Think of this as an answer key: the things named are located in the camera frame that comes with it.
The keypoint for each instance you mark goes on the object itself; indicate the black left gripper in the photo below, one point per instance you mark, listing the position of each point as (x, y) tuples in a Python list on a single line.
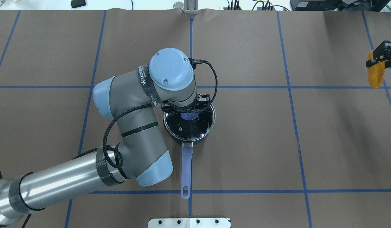
[(202, 100)]

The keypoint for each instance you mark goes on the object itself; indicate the black small box on desk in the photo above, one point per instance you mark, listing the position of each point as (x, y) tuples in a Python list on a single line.
[(77, 3)]

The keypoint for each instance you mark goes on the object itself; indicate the yellow toy corn cob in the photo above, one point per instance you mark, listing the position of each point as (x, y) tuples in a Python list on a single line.
[(375, 72)]

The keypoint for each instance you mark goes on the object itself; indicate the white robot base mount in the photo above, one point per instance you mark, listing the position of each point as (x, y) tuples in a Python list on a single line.
[(189, 223)]

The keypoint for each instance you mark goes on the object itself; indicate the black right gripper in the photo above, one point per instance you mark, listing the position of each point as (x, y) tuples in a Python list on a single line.
[(386, 50)]

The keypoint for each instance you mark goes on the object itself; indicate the aluminium frame post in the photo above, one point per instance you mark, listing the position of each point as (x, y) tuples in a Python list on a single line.
[(190, 7)]

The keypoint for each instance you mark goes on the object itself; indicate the glass pot lid purple knob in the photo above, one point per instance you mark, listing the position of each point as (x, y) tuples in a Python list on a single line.
[(190, 127)]

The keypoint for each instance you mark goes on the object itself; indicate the dark blue saucepan purple handle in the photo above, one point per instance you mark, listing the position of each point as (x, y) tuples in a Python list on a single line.
[(187, 151)]

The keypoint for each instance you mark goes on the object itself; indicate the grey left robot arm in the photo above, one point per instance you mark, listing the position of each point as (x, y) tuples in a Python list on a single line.
[(133, 146)]

